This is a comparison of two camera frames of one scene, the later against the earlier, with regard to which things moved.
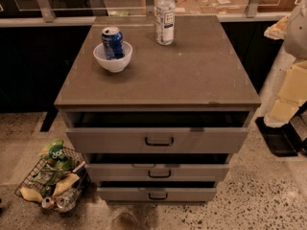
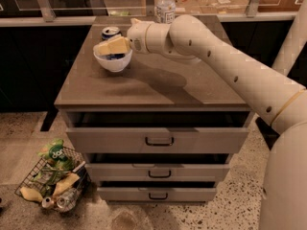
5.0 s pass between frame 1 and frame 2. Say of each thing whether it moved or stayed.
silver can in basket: stayed
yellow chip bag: stayed
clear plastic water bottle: stayed
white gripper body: moved
